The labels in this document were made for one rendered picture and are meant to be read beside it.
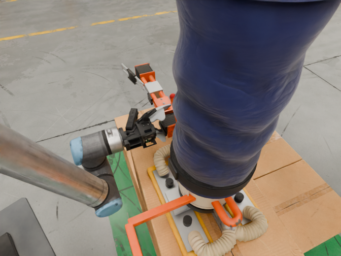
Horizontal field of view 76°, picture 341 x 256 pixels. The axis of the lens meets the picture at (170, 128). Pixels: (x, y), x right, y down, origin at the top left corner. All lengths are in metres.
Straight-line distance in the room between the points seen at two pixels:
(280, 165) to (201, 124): 1.14
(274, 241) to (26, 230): 0.92
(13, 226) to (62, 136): 1.40
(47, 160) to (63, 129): 1.93
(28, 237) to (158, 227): 0.55
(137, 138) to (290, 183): 0.96
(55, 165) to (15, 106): 2.48
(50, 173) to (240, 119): 0.43
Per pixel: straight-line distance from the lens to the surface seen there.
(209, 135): 0.39
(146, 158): 0.89
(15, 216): 1.18
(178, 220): 0.75
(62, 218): 1.95
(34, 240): 1.09
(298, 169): 1.52
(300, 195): 1.43
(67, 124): 2.53
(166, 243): 0.75
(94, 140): 0.76
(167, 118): 0.82
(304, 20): 0.30
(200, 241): 0.68
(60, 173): 0.60
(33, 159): 0.55
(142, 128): 0.77
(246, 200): 0.81
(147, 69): 1.06
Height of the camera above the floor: 1.67
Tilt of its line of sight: 48 degrees down
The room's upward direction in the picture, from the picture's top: straight up
